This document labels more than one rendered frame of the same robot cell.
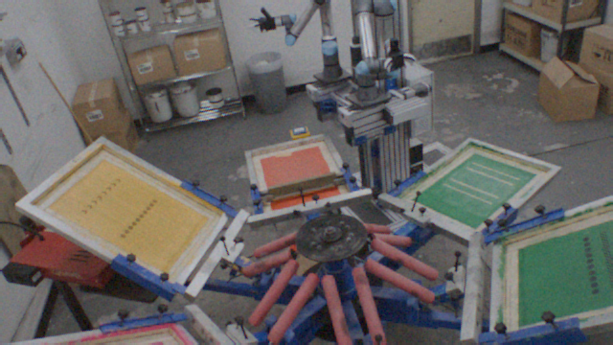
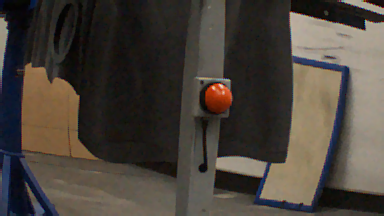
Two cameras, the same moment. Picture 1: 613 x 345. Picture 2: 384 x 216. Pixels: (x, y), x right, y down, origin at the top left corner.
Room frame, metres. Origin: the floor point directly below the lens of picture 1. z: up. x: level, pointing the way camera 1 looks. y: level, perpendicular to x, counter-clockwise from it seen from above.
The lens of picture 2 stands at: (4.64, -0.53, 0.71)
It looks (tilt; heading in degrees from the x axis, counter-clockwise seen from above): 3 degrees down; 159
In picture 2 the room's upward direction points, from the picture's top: 4 degrees clockwise
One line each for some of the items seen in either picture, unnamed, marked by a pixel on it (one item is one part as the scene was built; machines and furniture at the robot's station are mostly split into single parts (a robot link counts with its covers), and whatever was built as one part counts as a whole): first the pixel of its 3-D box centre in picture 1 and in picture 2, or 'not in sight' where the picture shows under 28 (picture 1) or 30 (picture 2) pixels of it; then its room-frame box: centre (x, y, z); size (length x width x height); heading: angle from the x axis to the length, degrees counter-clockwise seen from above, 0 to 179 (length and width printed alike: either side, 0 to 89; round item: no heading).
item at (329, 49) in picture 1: (329, 52); not in sight; (3.42, -0.27, 1.42); 0.13 x 0.12 x 0.14; 175
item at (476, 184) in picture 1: (459, 184); not in sight; (2.12, -0.76, 1.05); 1.08 x 0.61 x 0.23; 127
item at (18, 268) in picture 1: (22, 270); not in sight; (2.00, 1.54, 1.06); 0.24 x 0.12 x 0.09; 67
